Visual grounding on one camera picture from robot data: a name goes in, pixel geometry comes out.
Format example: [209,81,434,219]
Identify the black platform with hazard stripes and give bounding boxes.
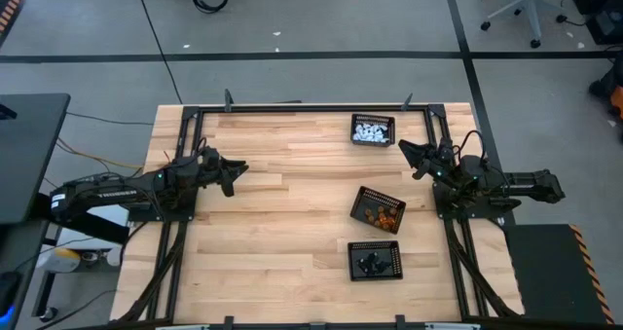
[503,223,615,325]

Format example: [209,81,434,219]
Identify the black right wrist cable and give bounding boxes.
[456,128,489,162]

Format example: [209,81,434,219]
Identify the grey office chair base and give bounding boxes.
[479,0,568,49]

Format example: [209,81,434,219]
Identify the black desk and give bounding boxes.
[0,93,72,227]

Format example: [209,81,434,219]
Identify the white flat board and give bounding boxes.
[55,205,132,273]

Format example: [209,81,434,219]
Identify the black equipment case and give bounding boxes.
[568,0,623,47]

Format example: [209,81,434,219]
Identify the yellow floor cable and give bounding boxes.
[55,137,145,171]

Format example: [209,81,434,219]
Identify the black plastic mesh basket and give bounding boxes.
[347,240,404,282]
[349,112,397,148]
[348,185,408,237]

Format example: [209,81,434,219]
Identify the black metal table frame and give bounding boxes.
[110,103,526,330]

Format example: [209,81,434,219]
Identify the orange and black machine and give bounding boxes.
[588,52,623,127]

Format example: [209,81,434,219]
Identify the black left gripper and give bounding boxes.
[198,146,250,199]

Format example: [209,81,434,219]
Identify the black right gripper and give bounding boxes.
[397,138,461,182]

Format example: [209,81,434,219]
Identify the black floor cable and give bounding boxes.
[65,111,156,127]
[131,0,184,106]

